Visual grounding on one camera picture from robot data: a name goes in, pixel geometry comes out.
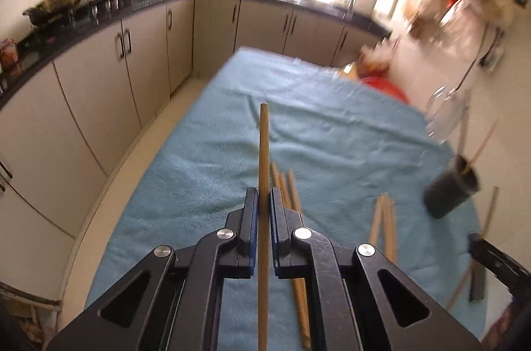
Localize steel wok with food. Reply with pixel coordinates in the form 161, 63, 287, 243
23, 0, 84, 24

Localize dark grey cup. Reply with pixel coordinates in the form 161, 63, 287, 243
423, 155, 481, 220

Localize black kitchen countertop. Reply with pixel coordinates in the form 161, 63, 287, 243
0, 0, 393, 107

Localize beige kitchen base cabinets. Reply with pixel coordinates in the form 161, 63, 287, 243
0, 0, 393, 240

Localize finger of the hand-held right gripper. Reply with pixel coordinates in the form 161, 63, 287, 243
470, 260, 486, 302
468, 233, 531, 294

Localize blue towel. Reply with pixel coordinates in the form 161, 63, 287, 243
85, 46, 488, 351

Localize red plastic basin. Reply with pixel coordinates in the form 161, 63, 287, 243
359, 75, 409, 103

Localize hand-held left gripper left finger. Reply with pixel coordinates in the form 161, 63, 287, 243
46, 187, 259, 351

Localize white and orange plastic bag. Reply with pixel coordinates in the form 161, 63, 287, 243
359, 44, 395, 76

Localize black power cable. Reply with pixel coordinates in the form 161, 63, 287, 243
456, 19, 504, 90

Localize patterned jar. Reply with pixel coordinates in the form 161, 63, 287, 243
0, 39, 21, 76

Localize clear glass mug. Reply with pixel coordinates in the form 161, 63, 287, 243
424, 86, 471, 144

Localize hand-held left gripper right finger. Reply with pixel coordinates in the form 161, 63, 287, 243
269, 187, 484, 351

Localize gas stove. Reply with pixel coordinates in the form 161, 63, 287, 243
25, 0, 125, 32

